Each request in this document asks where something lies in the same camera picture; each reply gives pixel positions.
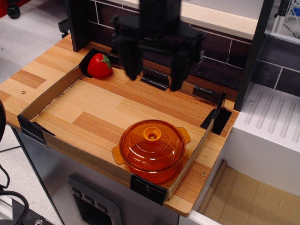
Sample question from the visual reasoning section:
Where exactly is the red toy strawberry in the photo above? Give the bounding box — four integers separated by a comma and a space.
87, 53, 112, 77

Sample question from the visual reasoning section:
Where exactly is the dark grey shelf post left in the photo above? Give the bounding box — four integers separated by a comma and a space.
66, 0, 91, 52

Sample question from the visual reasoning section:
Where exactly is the dark grey shelf post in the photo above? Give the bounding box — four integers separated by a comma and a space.
234, 0, 274, 112
66, 0, 91, 52

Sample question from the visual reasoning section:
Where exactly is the white toy sink drainboard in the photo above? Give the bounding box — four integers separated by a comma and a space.
225, 84, 300, 196

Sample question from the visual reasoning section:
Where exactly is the light wooden shelf board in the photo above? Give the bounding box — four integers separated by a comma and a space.
117, 0, 258, 40

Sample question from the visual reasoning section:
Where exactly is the orange transparent pot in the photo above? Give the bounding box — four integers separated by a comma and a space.
112, 127, 192, 185

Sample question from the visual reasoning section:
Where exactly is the cardboard fence with black tape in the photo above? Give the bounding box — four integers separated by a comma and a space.
18, 49, 236, 204

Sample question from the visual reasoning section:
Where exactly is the black braided cable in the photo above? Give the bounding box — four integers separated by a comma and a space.
0, 164, 30, 225

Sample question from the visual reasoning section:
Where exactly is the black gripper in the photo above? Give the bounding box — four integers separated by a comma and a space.
112, 0, 206, 91

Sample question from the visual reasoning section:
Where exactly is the orange transparent pot lid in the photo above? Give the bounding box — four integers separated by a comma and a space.
119, 120, 191, 172

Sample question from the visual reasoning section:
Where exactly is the dark grey shelf post right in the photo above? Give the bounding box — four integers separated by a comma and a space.
234, 0, 274, 112

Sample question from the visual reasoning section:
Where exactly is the black caster wheel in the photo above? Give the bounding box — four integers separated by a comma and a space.
7, 5, 21, 19

